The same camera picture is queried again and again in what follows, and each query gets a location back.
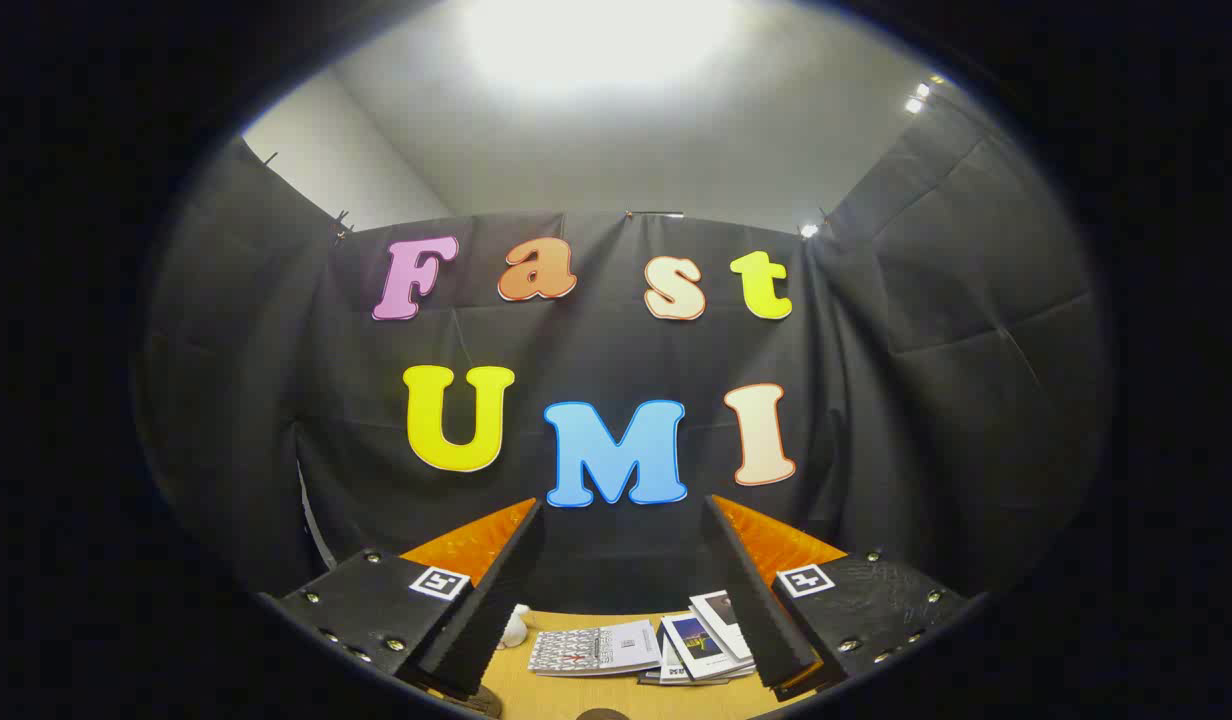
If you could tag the white duck plush toy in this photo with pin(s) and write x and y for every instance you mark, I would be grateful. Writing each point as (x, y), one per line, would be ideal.
(514, 630)

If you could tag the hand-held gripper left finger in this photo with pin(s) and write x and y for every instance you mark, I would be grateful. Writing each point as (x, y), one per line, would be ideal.
(496, 600)

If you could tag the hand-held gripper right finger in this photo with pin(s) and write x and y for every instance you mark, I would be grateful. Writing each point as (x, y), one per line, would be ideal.
(761, 600)

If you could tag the grey patterned cover book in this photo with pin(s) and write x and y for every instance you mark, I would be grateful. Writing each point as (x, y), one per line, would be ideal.
(596, 650)

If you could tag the dark cover book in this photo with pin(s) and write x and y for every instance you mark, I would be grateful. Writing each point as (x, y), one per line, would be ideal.
(656, 678)

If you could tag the blue picture cover book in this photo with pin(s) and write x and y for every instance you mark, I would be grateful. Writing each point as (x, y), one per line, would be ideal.
(701, 645)

